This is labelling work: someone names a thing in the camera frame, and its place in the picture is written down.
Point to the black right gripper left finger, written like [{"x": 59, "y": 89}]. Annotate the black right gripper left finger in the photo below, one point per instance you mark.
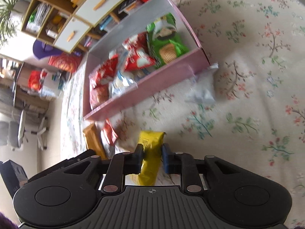
[{"x": 121, "y": 165}]

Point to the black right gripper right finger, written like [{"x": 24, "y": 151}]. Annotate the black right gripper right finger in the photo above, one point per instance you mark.
[{"x": 190, "y": 170}]

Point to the yellow snack bag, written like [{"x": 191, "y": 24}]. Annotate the yellow snack bag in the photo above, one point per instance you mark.
[{"x": 152, "y": 142}]

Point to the golden brown snack packet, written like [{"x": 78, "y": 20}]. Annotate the golden brown snack packet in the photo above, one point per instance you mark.
[{"x": 93, "y": 140}]

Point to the pink peach oolong snack pack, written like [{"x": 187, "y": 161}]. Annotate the pink peach oolong snack pack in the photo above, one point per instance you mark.
[{"x": 98, "y": 95}]

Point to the blue white snack packet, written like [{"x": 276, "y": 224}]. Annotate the blue white snack packet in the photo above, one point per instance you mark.
[{"x": 202, "y": 87}]

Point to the red heart snack bag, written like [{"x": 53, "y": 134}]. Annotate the red heart snack bag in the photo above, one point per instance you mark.
[{"x": 104, "y": 73}]

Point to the orange snack packet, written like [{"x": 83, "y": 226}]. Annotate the orange snack packet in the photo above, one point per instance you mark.
[{"x": 108, "y": 138}]

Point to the blue white packet in box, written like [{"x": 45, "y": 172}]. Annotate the blue white packet in box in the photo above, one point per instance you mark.
[{"x": 123, "y": 80}]

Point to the pink cardboard box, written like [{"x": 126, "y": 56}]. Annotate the pink cardboard box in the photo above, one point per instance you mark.
[{"x": 149, "y": 80}]

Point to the red lantern bag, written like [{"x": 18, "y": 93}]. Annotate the red lantern bag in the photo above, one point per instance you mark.
[{"x": 66, "y": 62}]

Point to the white office chair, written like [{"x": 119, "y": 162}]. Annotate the white office chair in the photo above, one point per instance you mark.
[{"x": 13, "y": 133}]

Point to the green cracker bag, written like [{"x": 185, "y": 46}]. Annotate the green cracker bag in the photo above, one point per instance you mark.
[{"x": 164, "y": 41}]

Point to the floral tablecloth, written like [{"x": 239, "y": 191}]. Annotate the floral tablecloth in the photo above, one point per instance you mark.
[{"x": 257, "y": 121}]

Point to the wooden white drawer cabinet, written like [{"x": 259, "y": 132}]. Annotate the wooden white drawer cabinet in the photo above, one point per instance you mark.
[{"x": 63, "y": 24}]

